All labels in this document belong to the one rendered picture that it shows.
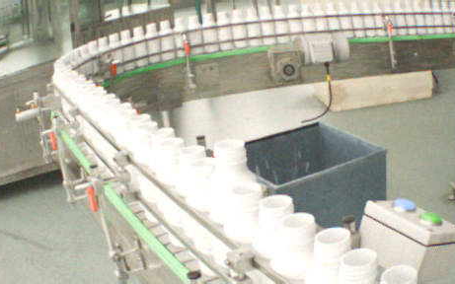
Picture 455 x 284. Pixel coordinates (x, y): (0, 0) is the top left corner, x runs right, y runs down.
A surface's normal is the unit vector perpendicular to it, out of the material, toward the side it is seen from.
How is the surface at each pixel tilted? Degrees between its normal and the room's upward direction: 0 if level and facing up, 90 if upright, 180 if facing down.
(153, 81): 90
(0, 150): 90
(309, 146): 90
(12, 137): 90
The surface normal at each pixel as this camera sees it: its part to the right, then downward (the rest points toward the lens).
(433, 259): 0.43, 0.23
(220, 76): 0.14, 0.29
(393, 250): -0.88, -0.10
